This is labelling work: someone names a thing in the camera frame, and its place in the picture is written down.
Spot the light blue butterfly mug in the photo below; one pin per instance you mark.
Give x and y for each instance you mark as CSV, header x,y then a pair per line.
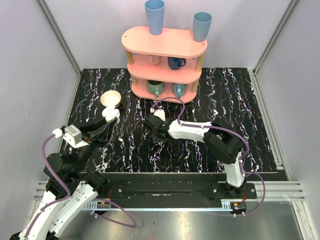
x,y
179,89

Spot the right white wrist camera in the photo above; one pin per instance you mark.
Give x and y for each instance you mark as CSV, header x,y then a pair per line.
x,y
160,113

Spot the blue plastic tumbler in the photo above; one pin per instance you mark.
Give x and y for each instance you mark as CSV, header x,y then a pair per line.
x,y
201,26
155,10

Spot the green glazed mug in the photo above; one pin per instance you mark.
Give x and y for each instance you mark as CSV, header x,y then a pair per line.
x,y
155,87

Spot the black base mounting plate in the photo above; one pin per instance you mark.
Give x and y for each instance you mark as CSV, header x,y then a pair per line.
x,y
172,194

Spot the white earbud case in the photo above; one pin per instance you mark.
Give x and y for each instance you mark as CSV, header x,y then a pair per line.
x,y
110,113

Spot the cream ceramic bowl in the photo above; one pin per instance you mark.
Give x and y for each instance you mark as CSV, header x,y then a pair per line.
x,y
111,98

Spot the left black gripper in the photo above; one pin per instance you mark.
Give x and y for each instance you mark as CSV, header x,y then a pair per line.
x,y
88,132

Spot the pink mug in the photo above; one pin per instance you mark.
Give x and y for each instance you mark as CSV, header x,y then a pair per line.
x,y
155,59

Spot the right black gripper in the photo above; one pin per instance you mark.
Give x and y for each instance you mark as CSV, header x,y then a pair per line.
x,y
155,139

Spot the left blue plastic tumbler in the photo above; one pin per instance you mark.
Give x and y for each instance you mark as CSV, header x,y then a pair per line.
x,y
155,10

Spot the pink three-tier wooden shelf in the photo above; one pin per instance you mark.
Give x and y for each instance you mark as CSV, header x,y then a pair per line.
x,y
178,43

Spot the right blue plastic tumbler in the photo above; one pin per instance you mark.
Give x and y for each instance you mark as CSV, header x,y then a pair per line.
x,y
201,26

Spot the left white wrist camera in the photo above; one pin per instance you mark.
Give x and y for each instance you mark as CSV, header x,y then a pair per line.
x,y
72,135

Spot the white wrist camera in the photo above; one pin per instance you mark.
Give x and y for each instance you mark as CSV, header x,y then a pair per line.
x,y
160,113
72,135

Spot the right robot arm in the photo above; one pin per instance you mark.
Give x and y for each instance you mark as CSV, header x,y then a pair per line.
x,y
223,144

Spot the aluminium rail frame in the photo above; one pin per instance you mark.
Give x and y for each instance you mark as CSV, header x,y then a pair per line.
x,y
271,191

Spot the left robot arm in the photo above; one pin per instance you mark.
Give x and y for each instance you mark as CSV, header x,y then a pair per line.
x,y
67,191

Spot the dark blue mug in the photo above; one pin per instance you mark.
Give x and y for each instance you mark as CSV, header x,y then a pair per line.
x,y
176,63

